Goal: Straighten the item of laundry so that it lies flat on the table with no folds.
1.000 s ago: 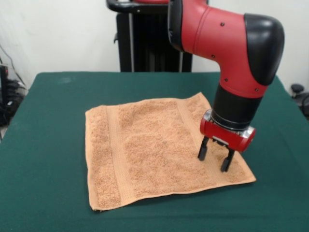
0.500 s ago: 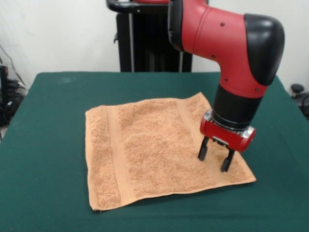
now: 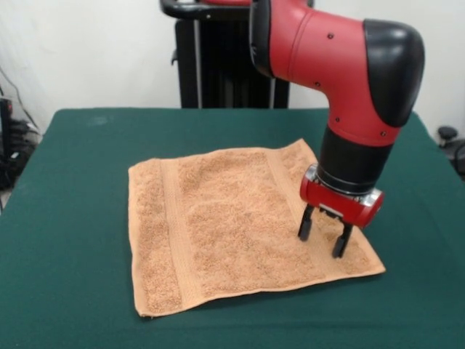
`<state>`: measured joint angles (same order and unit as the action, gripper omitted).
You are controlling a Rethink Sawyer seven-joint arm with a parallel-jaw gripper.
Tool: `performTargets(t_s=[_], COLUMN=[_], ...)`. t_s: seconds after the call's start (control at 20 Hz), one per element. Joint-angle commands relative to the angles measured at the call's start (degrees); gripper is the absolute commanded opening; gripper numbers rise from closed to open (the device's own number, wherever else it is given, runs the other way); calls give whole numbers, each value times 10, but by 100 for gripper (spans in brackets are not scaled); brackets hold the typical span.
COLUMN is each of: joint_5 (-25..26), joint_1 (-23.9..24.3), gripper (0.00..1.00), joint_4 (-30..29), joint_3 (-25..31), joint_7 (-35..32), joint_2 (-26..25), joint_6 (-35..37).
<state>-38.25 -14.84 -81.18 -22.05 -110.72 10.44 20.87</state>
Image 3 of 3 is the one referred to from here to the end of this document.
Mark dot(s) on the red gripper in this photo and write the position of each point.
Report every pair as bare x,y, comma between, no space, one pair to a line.
338,203

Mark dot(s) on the orange terry towel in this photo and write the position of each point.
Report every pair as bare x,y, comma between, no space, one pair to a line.
225,232

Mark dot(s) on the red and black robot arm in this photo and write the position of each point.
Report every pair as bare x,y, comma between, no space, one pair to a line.
345,80

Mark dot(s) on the red robot base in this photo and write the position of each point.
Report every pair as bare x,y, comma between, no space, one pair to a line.
225,1

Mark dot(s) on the black chair base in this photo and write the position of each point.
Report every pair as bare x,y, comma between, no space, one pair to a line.
452,145

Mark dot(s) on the dark green table cloth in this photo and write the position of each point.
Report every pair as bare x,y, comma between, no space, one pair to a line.
72,309

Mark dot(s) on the black equipment box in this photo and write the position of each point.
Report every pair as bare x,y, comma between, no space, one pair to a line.
6,127

